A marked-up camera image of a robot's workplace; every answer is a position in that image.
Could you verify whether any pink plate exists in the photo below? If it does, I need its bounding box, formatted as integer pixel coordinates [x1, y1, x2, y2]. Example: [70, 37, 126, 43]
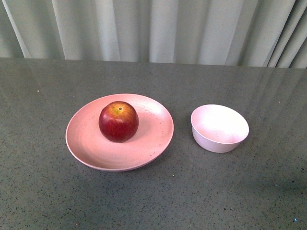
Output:
[65, 93, 174, 172]

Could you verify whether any red apple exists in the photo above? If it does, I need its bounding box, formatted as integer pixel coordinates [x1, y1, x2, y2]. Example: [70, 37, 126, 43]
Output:
[98, 101, 139, 143]

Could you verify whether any grey-white curtain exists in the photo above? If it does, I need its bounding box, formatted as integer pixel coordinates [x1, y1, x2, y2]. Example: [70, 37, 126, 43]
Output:
[0, 0, 307, 69]

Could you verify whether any pale pink bowl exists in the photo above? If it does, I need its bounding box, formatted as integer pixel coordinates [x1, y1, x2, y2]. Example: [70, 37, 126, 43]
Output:
[190, 104, 249, 153]

